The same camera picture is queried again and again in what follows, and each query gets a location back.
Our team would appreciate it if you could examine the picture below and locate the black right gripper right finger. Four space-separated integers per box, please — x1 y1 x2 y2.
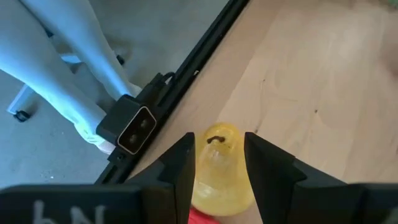
244 132 398 224

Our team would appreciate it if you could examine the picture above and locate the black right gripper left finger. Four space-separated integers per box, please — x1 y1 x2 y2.
0 132 196 224

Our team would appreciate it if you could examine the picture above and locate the yellow pear with stem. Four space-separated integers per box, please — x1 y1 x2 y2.
191 122 255 217

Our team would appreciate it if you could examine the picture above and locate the white office chair base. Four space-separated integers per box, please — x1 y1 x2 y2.
6 29 126 123

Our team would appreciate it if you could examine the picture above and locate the person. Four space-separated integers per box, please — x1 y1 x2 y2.
0 0 142 156

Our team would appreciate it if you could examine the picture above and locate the black table-level camera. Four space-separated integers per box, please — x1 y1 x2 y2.
95 94 157 156

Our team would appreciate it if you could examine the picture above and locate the black camera cable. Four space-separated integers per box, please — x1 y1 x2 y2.
160 71 177 87

